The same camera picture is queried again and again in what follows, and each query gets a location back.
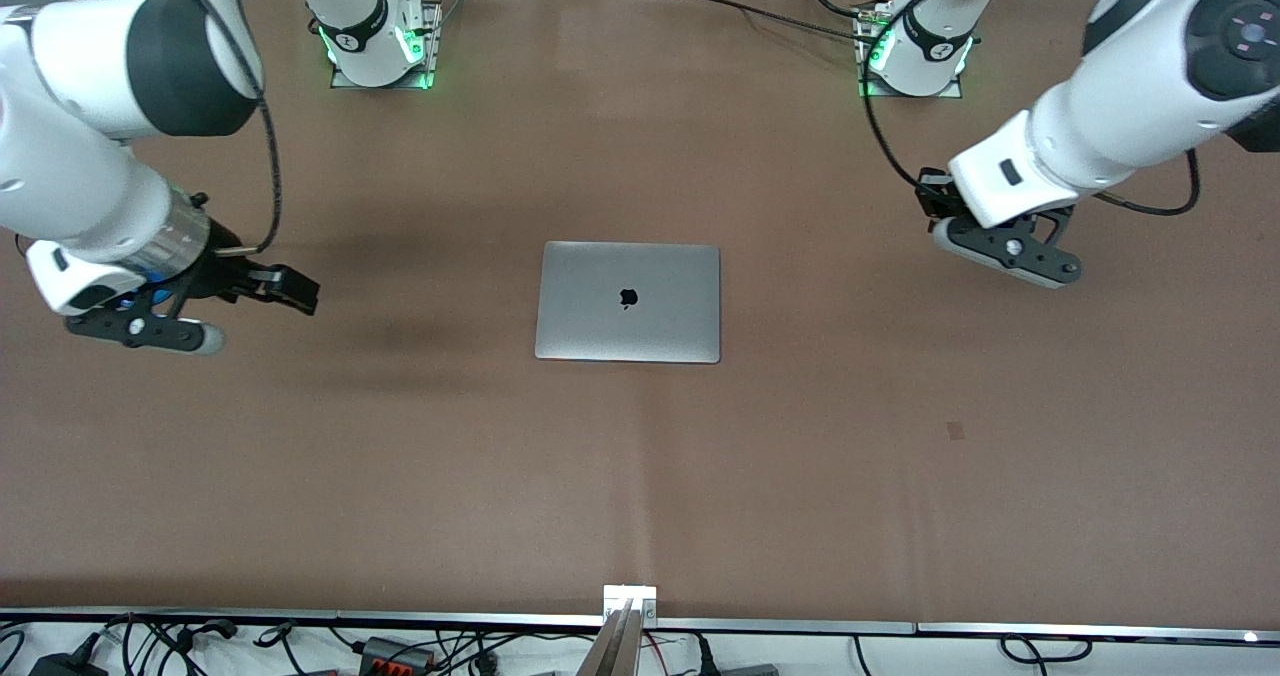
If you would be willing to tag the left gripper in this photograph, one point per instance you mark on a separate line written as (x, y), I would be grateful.
(934, 196)

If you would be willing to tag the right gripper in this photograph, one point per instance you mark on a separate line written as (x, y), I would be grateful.
(224, 268)

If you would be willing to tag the silver grey laptop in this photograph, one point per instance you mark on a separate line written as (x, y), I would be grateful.
(628, 301)

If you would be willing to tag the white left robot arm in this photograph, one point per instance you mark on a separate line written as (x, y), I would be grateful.
(1120, 106)

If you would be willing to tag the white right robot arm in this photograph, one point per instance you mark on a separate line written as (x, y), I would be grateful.
(80, 186)

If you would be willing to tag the blue desk lamp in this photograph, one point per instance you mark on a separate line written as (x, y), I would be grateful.
(152, 279)

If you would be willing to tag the brown table mat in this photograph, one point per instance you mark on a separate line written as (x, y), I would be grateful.
(900, 476)

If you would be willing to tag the black orange connector block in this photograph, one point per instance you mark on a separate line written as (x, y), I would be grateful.
(395, 653)

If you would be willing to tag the black power adapter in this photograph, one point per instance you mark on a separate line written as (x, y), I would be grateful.
(60, 668)

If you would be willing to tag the aluminium profile beam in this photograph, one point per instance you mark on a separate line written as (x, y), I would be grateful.
(615, 654)

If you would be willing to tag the grey box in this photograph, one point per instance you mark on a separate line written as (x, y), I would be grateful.
(745, 671)

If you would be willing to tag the black plug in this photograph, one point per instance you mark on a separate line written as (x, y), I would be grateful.
(705, 662)

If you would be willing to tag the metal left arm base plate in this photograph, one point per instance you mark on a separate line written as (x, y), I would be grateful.
(868, 92)

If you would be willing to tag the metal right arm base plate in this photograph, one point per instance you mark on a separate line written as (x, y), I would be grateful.
(342, 83)

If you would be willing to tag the silver table edge rail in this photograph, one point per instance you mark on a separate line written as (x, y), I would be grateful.
(800, 624)

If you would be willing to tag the silver mounting bracket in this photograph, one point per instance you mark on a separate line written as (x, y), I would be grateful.
(646, 596)

